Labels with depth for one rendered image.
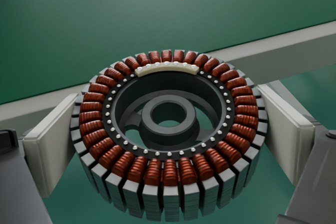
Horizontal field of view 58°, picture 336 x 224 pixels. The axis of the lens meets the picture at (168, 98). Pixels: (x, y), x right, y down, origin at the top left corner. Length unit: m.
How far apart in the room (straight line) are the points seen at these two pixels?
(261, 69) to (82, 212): 0.85
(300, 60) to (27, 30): 0.32
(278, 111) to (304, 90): 1.29
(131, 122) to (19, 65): 0.18
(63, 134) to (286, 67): 0.27
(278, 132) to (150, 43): 0.21
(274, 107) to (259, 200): 0.92
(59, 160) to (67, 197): 0.96
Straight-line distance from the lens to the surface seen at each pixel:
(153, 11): 0.39
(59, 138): 0.16
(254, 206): 1.06
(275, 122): 0.17
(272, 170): 1.14
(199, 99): 0.20
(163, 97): 0.19
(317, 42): 0.37
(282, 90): 1.12
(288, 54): 0.36
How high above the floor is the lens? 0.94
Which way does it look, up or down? 45 degrees down
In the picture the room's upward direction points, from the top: 3 degrees counter-clockwise
